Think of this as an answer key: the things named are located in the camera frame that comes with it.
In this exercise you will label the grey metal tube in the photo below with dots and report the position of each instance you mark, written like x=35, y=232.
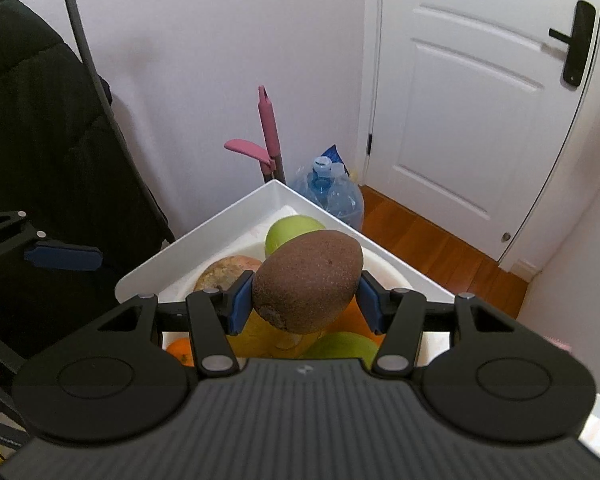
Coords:
x=75, y=10

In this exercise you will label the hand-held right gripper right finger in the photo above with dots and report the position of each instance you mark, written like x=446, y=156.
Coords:
x=369, y=302

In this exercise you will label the green apple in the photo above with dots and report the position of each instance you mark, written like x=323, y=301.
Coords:
x=340, y=347
x=292, y=230

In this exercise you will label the blue plastic bag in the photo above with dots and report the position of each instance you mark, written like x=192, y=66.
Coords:
x=336, y=156

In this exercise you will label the russet yellow-green apple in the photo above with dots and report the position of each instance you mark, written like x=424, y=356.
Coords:
x=225, y=270

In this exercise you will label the black door hinge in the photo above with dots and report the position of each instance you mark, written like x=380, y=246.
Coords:
x=369, y=144

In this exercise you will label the white panelled door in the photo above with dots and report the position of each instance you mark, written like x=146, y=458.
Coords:
x=455, y=110

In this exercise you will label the small orange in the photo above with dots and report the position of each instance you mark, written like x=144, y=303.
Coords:
x=180, y=350

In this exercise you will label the black padded jacket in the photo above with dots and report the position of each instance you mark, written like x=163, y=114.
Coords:
x=55, y=135

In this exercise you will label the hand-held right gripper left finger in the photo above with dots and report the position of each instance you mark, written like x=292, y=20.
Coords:
x=240, y=305

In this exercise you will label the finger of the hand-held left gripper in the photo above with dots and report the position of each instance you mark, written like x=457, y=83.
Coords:
x=62, y=256

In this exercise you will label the large orange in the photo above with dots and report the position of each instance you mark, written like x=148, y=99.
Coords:
x=352, y=321

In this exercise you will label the clear bottle with white cap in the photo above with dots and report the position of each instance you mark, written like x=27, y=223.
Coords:
x=347, y=200

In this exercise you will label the brown kiwi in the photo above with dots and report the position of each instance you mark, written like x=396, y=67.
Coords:
x=305, y=280

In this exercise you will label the white tray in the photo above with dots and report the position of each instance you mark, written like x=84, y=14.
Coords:
x=220, y=230

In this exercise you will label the clear bottle with blue cap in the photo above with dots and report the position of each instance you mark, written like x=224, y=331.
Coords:
x=316, y=185

